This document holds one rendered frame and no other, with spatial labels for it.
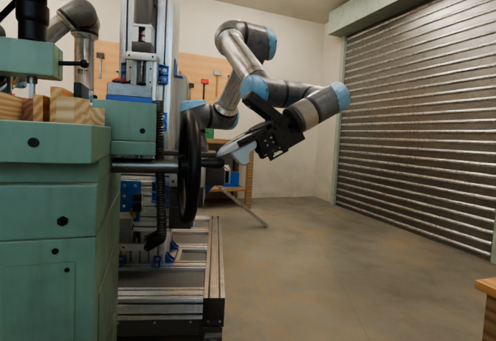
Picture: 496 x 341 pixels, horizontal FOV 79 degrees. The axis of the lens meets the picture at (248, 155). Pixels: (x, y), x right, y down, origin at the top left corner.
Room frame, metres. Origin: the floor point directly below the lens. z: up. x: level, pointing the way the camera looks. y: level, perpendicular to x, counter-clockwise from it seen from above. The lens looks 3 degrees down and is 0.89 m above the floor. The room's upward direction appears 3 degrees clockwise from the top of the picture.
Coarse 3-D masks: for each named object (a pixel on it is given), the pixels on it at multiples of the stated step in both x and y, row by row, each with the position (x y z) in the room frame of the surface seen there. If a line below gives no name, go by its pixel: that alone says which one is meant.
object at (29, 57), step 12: (0, 36) 0.61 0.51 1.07; (0, 48) 0.61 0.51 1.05; (12, 48) 0.62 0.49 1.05; (24, 48) 0.62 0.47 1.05; (36, 48) 0.63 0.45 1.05; (48, 48) 0.64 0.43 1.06; (0, 60) 0.61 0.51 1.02; (12, 60) 0.62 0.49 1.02; (24, 60) 0.62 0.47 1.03; (36, 60) 0.63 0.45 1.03; (48, 60) 0.64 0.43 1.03; (60, 60) 0.68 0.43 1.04; (0, 72) 0.63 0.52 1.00; (12, 72) 0.62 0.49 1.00; (24, 72) 0.63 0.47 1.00; (36, 72) 0.63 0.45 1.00; (48, 72) 0.64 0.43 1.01; (60, 72) 0.68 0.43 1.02
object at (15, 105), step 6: (0, 96) 0.50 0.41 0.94; (0, 102) 0.50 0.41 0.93; (6, 102) 0.52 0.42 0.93; (12, 102) 0.54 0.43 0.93; (18, 102) 0.57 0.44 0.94; (0, 108) 0.50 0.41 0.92; (6, 108) 0.52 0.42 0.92; (12, 108) 0.54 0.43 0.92; (18, 108) 0.57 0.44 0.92; (0, 114) 0.50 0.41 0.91; (6, 114) 0.52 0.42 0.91; (12, 114) 0.54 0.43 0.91; (18, 114) 0.57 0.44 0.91
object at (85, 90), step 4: (76, 84) 0.67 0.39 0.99; (80, 84) 0.67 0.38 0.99; (76, 88) 0.67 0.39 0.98; (80, 88) 0.67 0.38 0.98; (84, 88) 0.71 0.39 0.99; (88, 88) 0.75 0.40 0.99; (76, 92) 0.67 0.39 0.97; (80, 92) 0.67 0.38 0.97; (84, 92) 0.71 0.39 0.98; (88, 92) 0.75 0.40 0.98; (76, 96) 0.67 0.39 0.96; (80, 96) 0.67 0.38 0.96; (84, 96) 0.71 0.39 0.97; (88, 96) 0.75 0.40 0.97
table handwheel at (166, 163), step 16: (192, 112) 0.71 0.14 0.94; (192, 128) 0.66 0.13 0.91; (192, 144) 0.64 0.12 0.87; (112, 160) 0.70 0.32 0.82; (128, 160) 0.71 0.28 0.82; (144, 160) 0.72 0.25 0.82; (160, 160) 0.73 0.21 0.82; (176, 160) 0.75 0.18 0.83; (192, 160) 0.63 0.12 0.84; (192, 176) 0.63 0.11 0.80; (192, 192) 0.63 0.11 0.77; (192, 208) 0.65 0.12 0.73
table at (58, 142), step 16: (0, 128) 0.42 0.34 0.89; (16, 128) 0.42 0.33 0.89; (32, 128) 0.43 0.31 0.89; (48, 128) 0.43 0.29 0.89; (64, 128) 0.44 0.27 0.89; (80, 128) 0.45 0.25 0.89; (96, 128) 0.48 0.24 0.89; (0, 144) 0.42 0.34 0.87; (16, 144) 0.42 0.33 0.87; (32, 144) 0.42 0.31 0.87; (48, 144) 0.43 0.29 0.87; (64, 144) 0.44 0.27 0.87; (80, 144) 0.45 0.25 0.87; (96, 144) 0.48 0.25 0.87; (112, 144) 0.65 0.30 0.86; (128, 144) 0.66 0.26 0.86; (144, 144) 0.67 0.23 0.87; (0, 160) 0.42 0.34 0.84; (16, 160) 0.42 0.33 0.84; (32, 160) 0.43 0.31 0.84; (48, 160) 0.43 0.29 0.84; (64, 160) 0.44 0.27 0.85; (80, 160) 0.45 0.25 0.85; (96, 160) 0.49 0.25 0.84
